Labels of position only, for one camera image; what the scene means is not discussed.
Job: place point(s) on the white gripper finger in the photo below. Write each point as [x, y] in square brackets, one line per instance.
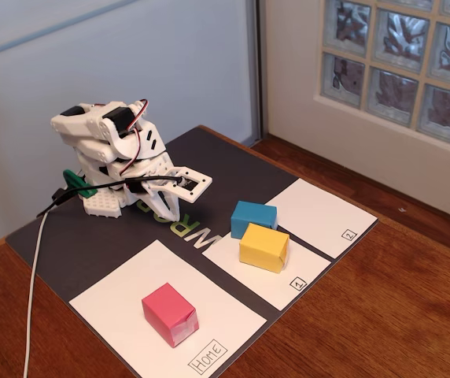
[174, 210]
[158, 204]

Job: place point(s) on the red paper box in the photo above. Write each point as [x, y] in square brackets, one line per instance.
[166, 311]

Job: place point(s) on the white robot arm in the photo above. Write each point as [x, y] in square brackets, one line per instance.
[85, 126]

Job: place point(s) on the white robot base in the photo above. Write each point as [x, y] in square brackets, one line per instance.
[101, 204]

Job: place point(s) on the blue paper box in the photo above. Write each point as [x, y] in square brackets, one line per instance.
[250, 216]

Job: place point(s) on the yellow paper box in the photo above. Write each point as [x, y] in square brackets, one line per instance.
[262, 248]

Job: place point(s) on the white paper sheet marked home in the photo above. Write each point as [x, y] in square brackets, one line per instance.
[217, 299]

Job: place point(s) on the green clamp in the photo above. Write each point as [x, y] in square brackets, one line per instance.
[77, 183]

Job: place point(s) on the dark grey mat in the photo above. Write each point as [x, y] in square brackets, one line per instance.
[91, 244]

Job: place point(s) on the white paper sheet marked 1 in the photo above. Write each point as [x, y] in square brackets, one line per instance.
[272, 283]

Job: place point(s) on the frosted door panel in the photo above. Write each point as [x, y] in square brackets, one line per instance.
[91, 59]

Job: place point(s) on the white paper sheet marked 2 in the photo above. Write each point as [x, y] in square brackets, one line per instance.
[319, 220]

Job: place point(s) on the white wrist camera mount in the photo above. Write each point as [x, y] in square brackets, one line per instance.
[203, 185]

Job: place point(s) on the grey metal door frame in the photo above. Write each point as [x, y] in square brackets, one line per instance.
[257, 59]

